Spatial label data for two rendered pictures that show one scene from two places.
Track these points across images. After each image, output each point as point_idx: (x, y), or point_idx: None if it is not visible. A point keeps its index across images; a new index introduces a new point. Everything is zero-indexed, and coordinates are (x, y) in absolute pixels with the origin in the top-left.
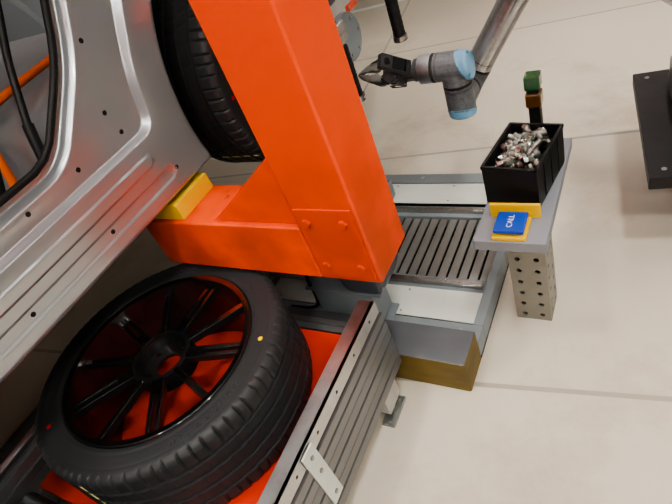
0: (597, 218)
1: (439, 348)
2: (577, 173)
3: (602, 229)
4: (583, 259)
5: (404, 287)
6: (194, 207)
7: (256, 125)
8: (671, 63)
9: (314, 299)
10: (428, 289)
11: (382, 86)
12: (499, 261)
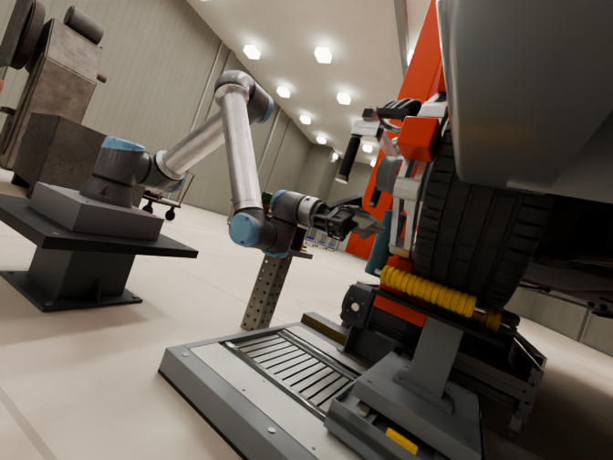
0: (162, 328)
1: (321, 318)
2: (101, 352)
3: (172, 324)
4: (206, 325)
5: (331, 354)
6: None
7: None
8: (92, 207)
9: None
10: (316, 345)
11: (355, 233)
12: (264, 329)
